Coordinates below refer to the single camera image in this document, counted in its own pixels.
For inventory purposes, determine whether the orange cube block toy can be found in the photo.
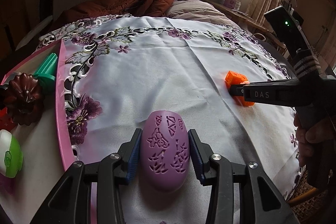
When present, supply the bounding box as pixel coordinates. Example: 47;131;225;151
224;71;255;107

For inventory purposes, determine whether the purple carved oval case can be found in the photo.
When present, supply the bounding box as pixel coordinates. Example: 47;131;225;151
139;110;190;193

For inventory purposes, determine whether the white green plug-in device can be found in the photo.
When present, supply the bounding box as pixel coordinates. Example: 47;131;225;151
0;130;23;178

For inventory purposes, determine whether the red plastic block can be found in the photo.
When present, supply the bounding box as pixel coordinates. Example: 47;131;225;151
0;107;17;132

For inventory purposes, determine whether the person right hand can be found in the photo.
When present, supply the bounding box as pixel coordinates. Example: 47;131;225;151
293;113;335;167

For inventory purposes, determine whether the white embroidered floral tablecloth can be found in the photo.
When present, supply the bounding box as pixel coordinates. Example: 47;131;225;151
39;15;299;197

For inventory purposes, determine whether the wooden side table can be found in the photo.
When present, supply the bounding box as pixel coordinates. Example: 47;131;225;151
202;0;286;54

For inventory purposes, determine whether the purple gift box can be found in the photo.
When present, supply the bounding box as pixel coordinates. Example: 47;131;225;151
219;0;241;11

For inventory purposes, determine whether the pale pink pillow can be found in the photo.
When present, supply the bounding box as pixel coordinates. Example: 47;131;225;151
166;0;239;27

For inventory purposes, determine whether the wicker chair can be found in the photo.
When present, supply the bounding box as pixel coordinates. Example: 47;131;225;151
286;169;335;223

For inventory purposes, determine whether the pink edged cardboard box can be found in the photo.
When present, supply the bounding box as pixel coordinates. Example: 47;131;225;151
1;40;74;223

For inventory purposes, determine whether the green plastic toy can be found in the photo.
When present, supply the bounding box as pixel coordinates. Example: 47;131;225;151
33;53;58;92

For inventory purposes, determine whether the rust red quilted blanket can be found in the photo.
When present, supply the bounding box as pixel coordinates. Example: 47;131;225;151
59;0;174;24

